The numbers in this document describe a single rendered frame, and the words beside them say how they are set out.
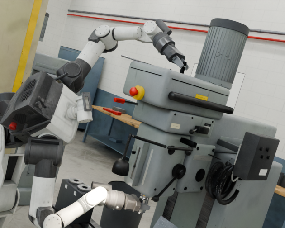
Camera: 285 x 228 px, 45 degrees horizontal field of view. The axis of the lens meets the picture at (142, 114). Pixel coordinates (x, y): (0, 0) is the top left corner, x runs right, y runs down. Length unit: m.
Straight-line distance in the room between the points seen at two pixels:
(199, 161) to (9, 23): 1.92
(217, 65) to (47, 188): 0.97
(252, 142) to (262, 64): 4.75
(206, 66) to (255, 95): 4.51
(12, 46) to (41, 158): 1.68
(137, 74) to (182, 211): 0.90
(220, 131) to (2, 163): 1.10
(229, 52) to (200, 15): 5.65
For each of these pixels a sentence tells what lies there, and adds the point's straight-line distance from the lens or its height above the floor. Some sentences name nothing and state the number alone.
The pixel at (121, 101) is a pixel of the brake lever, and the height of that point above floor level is 1.70.
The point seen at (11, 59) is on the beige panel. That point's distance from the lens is 3.04.
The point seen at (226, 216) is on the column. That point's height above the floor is 1.26.
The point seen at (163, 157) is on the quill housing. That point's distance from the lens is 1.57.
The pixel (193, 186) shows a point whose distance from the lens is 1.79.
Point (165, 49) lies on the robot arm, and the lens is 1.67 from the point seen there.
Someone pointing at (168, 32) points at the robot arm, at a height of 2.07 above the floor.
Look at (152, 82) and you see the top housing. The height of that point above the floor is 1.82.
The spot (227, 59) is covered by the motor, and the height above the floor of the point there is 2.03.
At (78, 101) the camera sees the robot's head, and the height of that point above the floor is 1.65.
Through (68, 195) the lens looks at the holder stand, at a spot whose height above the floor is 1.03.
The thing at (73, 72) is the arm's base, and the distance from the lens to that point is 1.68.
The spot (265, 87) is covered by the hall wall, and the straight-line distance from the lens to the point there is 6.19.
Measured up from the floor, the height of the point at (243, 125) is 1.72.
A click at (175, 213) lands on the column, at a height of 1.13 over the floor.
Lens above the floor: 1.83
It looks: 6 degrees down
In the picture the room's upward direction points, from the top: 16 degrees clockwise
